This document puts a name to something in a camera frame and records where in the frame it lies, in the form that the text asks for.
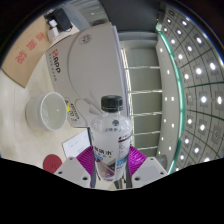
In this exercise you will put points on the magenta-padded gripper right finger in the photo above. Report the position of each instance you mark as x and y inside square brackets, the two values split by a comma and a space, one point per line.
[149, 169]

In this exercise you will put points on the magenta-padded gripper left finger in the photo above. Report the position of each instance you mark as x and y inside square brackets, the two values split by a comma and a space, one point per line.
[71, 170]

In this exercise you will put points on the clear plastic bottle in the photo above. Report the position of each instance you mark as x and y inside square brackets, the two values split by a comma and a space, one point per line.
[111, 133]

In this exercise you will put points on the flat round red coaster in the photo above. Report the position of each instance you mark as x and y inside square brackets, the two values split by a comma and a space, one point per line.
[51, 164]

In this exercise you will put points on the white printed paper sheet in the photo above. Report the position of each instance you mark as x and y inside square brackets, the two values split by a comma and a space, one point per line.
[76, 145]

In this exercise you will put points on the white mug with yellow tag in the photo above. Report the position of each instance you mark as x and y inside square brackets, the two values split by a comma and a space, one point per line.
[36, 111]

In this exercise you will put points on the group of ceiling lights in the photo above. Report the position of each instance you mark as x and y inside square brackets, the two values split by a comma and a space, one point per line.
[203, 100]

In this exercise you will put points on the white printer paper box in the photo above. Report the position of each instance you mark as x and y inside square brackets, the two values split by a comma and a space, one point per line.
[93, 70]

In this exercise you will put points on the brown paper envelope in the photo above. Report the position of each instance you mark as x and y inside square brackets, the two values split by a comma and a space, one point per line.
[26, 56]

